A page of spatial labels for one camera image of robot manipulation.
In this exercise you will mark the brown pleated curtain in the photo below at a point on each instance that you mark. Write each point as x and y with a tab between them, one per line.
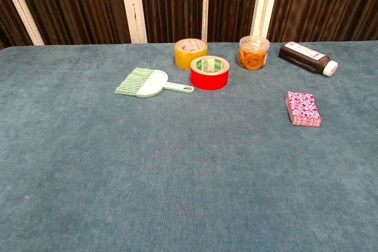
74	4

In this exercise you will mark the mint green dust brush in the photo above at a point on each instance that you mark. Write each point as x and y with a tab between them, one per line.
150	83

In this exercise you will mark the pink and red patterned block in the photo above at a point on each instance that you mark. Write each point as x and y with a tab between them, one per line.
302	107

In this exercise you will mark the slanted white frame post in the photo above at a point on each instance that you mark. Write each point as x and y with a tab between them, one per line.
20	7

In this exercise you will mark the brown bottle white cap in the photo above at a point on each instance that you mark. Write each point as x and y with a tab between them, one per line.
304	57

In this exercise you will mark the yellow clear tape roll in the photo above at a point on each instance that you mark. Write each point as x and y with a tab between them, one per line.
183	57

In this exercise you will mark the red tape roll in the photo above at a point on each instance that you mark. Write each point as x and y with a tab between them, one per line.
209	79

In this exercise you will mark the wide white frame post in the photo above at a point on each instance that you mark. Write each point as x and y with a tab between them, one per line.
133	7
267	1

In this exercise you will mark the blue table cloth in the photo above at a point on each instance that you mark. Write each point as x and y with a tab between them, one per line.
177	160

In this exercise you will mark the thin white frame post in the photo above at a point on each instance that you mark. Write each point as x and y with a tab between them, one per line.
205	4

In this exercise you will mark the clear jar of rubber bands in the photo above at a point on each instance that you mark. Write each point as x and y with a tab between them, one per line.
253	57

